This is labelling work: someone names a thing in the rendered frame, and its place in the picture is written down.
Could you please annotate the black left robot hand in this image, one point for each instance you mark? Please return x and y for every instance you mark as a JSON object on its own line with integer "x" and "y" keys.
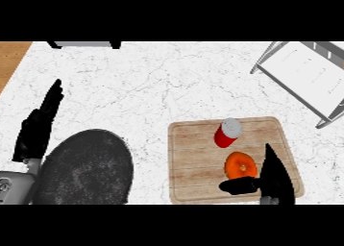
{"x": 36, "y": 128}

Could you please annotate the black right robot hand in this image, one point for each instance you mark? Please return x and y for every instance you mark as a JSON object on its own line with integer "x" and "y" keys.
{"x": 274, "y": 179}

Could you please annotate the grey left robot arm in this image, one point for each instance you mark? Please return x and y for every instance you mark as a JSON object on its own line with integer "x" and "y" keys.
{"x": 12, "y": 186}

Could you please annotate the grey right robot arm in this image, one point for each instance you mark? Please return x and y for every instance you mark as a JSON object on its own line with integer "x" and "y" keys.
{"x": 269, "y": 201}

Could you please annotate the orange squash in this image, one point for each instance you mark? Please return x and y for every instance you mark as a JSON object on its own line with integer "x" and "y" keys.
{"x": 239, "y": 165}

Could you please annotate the wooden cutting board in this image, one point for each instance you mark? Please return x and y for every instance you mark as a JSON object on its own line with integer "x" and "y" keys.
{"x": 198, "y": 173}

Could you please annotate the dark grey oval pan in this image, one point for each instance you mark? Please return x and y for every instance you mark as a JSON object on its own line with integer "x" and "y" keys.
{"x": 84, "y": 168}

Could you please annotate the red can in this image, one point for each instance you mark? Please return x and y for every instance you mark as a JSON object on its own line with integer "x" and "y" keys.
{"x": 226, "y": 133}

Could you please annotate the grey appliance with black legs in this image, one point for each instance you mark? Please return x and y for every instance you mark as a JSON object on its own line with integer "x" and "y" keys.
{"x": 84, "y": 44}

